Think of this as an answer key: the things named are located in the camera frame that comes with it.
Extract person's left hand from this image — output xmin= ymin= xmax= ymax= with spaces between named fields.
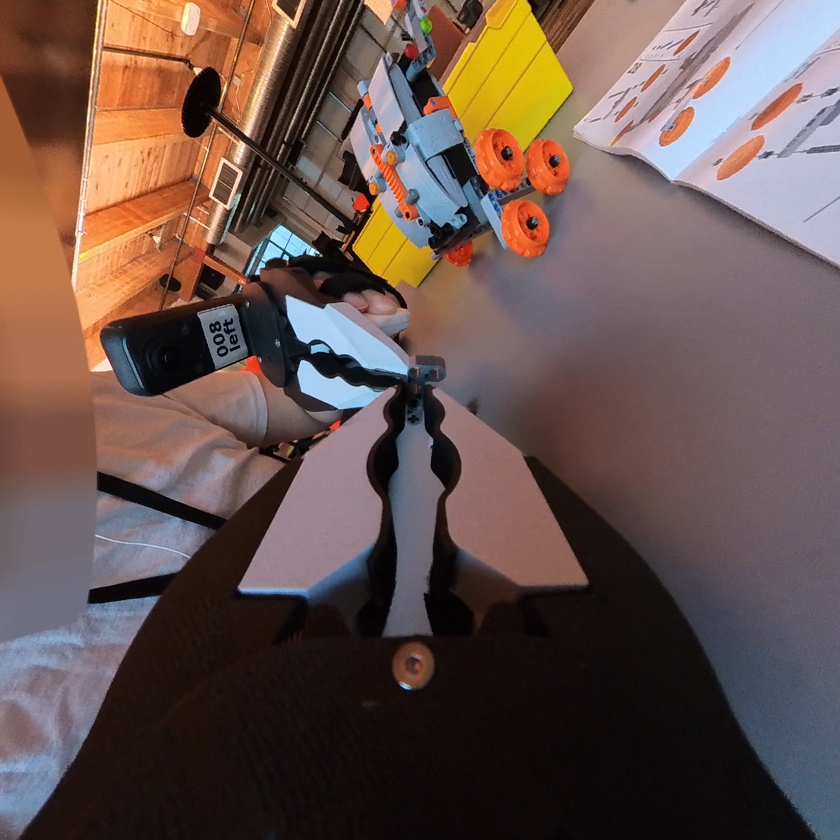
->
xmin=344 ymin=289 xmax=403 ymax=318

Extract grey desk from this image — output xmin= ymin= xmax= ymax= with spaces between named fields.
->
xmin=394 ymin=0 xmax=840 ymax=840

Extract person's left forearm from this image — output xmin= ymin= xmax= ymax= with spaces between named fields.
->
xmin=92 ymin=371 xmax=342 ymax=454

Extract black harness strap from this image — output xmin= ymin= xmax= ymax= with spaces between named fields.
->
xmin=97 ymin=472 xmax=227 ymax=531
xmin=88 ymin=574 xmax=178 ymax=605

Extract silver air duct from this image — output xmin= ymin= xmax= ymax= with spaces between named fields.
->
xmin=203 ymin=0 xmax=342 ymax=247

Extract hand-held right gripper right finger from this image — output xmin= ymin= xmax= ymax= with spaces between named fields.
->
xmin=427 ymin=387 xmax=589 ymax=636

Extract yellow plastic bin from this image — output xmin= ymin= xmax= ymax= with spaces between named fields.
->
xmin=352 ymin=0 xmax=574 ymax=290

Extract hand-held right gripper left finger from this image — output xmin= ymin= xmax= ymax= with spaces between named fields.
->
xmin=238 ymin=387 xmax=398 ymax=636

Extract grey orange-wheeled toy vehicle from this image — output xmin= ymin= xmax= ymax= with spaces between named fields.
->
xmin=346 ymin=0 xmax=571 ymax=269

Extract white vent grille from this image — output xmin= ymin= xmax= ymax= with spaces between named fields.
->
xmin=210 ymin=157 xmax=244 ymax=207

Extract black pole with round disc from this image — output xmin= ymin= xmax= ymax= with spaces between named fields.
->
xmin=180 ymin=66 xmax=362 ymax=231

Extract open instruction booklet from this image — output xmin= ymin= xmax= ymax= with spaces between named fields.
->
xmin=573 ymin=0 xmax=840 ymax=270

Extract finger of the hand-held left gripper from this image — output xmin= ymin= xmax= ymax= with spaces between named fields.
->
xmin=287 ymin=357 xmax=399 ymax=425
xmin=287 ymin=295 xmax=416 ymax=376

